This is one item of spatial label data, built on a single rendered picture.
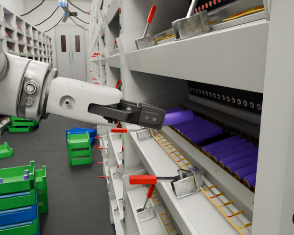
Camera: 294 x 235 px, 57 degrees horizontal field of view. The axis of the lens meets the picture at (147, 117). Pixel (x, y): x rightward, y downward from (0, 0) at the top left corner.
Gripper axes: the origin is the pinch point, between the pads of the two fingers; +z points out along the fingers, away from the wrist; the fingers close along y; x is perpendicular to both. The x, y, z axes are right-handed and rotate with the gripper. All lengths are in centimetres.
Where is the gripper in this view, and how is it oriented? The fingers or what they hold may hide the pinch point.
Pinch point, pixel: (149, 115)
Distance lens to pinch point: 43.2
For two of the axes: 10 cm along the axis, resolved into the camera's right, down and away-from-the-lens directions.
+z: 9.5, 2.1, 2.5
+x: -2.5, 9.6, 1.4
